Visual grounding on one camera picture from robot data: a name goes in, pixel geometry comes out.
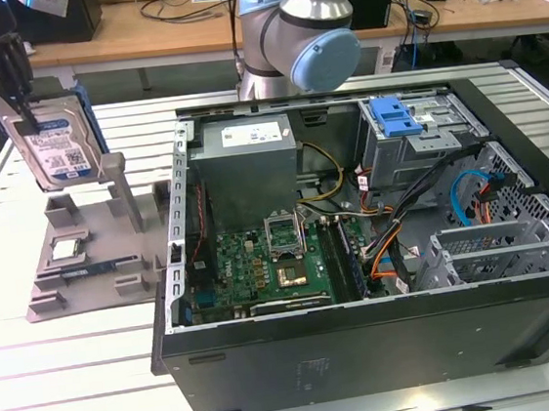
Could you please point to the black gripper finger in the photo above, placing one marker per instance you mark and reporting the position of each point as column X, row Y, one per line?
column 19, row 70
column 2, row 67

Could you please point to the hard disk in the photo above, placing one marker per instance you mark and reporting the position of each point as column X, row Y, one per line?
column 52, row 150

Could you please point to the metal disk bay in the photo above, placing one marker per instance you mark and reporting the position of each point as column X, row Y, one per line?
column 479, row 238

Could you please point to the black computer tower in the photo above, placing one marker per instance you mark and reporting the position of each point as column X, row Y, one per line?
column 64, row 26

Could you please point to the wooden desk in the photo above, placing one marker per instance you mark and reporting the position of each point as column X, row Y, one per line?
column 163, row 35

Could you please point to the silver CPU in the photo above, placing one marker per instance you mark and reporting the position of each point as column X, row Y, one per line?
column 66, row 249

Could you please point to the grey parts rack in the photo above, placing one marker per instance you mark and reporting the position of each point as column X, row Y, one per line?
column 107, row 252

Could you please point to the RAM stick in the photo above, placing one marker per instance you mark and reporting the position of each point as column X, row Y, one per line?
column 87, row 272

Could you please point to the grey power supply unit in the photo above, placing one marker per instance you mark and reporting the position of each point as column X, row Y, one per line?
column 247, row 184

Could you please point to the green motherboard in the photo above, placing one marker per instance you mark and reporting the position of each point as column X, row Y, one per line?
column 242, row 272

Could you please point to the CPU socket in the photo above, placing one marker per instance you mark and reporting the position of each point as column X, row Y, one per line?
column 290, row 275

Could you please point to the black expansion slot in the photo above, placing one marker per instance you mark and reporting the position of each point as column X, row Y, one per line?
column 290, row 306

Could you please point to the black RAM slot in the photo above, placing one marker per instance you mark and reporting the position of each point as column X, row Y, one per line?
column 332, row 263
column 351, row 256

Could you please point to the blue plastic drive latch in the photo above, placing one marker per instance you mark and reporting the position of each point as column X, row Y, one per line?
column 393, row 119

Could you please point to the metal drive cage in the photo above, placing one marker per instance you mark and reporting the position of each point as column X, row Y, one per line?
column 398, row 163

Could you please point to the black open PC case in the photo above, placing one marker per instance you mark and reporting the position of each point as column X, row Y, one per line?
column 320, row 358

